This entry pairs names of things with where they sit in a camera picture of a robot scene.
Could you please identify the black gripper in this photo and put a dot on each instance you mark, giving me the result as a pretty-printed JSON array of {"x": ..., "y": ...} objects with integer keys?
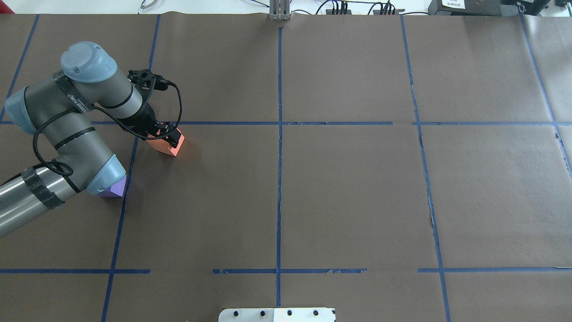
[{"x": 142, "y": 119}]

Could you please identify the orange foam block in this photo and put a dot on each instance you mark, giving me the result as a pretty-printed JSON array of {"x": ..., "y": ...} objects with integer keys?
[{"x": 162, "y": 146}]

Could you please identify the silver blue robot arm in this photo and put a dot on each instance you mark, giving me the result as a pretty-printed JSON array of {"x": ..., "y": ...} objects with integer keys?
[{"x": 72, "y": 156}]

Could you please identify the purple foam block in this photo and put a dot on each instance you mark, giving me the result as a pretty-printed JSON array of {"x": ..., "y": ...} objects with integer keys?
[{"x": 115, "y": 191}]

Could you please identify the black power strip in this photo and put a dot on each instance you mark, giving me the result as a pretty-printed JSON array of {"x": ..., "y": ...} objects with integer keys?
[{"x": 359, "y": 7}]

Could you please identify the brown paper table cover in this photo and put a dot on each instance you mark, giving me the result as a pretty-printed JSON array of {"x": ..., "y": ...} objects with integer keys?
[{"x": 401, "y": 169}]

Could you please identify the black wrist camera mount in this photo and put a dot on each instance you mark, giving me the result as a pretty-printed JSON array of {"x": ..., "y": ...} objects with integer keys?
[{"x": 149, "y": 81}]

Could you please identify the aluminium frame post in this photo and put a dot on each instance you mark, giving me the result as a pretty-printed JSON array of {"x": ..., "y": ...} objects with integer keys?
[{"x": 279, "y": 10}]

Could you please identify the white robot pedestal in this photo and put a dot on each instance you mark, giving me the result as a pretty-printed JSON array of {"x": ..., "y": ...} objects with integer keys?
[{"x": 300, "y": 314}]

